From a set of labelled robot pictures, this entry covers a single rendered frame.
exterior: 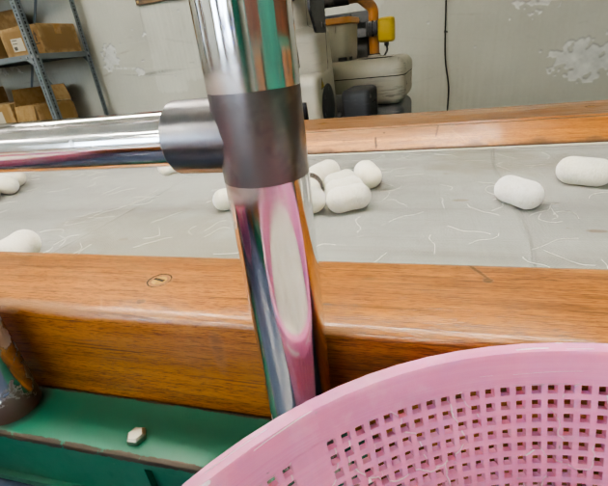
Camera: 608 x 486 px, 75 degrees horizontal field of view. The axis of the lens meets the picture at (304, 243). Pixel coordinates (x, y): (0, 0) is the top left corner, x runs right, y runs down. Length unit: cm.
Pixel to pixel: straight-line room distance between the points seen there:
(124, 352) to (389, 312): 12
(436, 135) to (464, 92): 189
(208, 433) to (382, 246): 15
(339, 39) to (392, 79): 20
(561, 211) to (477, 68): 207
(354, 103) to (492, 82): 138
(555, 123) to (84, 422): 49
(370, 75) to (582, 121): 79
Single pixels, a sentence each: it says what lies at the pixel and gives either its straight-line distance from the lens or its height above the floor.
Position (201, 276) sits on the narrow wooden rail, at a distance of 20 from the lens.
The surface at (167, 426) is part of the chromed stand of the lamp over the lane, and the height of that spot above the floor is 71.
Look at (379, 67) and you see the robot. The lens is 122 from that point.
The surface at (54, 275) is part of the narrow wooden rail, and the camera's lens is 25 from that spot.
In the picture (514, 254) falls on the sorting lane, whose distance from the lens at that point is 26.
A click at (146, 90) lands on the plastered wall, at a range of 308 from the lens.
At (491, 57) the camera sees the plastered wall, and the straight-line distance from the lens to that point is 237.
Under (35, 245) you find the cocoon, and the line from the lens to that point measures 35.
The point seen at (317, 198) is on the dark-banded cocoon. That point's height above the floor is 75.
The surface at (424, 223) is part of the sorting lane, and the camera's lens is 29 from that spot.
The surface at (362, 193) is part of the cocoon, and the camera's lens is 31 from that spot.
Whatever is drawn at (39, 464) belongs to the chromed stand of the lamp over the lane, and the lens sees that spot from 25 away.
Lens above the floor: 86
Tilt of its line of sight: 26 degrees down
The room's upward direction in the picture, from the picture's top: 7 degrees counter-clockwise
